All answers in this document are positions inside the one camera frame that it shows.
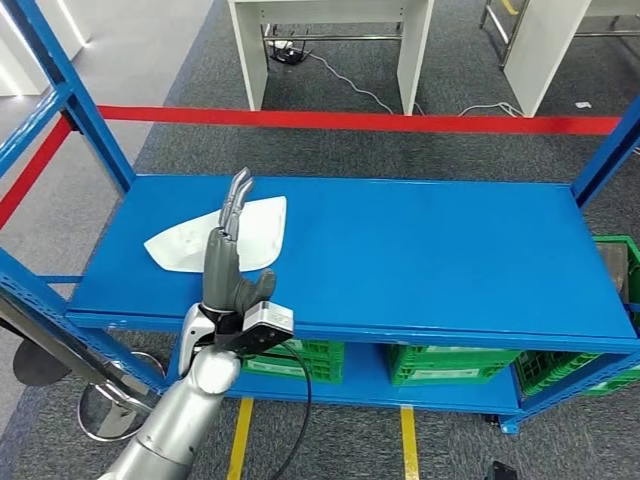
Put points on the chrome stanchion post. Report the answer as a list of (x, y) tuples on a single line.
[(115, 420)]

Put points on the steel frame with yellow tape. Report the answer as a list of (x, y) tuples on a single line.
[(492, 26)]

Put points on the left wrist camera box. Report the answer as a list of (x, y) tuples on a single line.
[(260, 328)]

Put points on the white table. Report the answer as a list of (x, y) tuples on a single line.
[(540, 53), (415, 53)]

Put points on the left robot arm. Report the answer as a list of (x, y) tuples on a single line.
[(175, 424)]

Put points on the steel table crossbar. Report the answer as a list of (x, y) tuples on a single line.
[(340, 38)]

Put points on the blue steel shelf rack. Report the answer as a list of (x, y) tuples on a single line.
[(400, 265)]

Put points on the white plastic shell part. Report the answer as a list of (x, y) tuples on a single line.
[(175, 245)]

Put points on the yellow floor tape square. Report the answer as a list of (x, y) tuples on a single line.
[(238, 437)]

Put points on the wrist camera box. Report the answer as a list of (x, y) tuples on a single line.
[(503, 472), (260, 328)]

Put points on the black stanchion post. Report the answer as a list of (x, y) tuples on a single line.
[(40, 364)]

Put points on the black router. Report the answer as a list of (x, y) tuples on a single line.
[(290, 53)]

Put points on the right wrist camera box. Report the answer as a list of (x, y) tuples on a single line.
[(503, 472)]

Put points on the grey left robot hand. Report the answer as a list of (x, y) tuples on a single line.
[(223, 272)]

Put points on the white paper scrap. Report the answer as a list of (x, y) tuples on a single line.
[(583, 104)]

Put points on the red barrier belt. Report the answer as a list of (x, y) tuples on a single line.
[(350, 121), (30, 175)]

